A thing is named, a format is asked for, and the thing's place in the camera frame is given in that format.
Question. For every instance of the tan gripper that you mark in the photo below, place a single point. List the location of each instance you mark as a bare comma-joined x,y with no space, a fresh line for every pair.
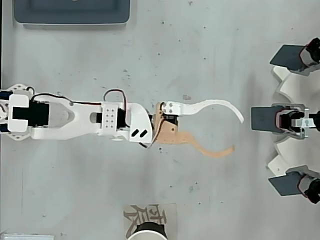
168,133

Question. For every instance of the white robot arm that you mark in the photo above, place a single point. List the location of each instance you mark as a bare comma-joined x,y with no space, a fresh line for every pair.
62,118

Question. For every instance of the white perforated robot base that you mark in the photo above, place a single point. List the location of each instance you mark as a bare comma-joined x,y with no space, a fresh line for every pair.
17,87

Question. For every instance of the printed paper mat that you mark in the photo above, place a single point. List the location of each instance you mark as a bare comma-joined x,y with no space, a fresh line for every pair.
171,217

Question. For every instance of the dark grey paddle plate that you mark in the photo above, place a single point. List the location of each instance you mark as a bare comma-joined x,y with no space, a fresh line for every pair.
286,57
263,118
285,183

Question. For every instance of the black servo motor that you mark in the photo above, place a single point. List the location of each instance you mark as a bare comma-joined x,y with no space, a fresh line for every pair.
285,120
312,53
311,187

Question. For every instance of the white gear-shaped stand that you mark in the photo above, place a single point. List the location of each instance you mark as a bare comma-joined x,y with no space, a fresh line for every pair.
297,87

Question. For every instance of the grey plastic tray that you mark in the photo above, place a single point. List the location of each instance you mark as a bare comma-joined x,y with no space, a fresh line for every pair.
72,11

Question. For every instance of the dark blue base part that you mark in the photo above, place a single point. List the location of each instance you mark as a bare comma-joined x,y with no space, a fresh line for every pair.
2,95

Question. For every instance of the silver metal bracket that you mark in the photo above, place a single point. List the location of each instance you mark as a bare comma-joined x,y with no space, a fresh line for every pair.
303,123

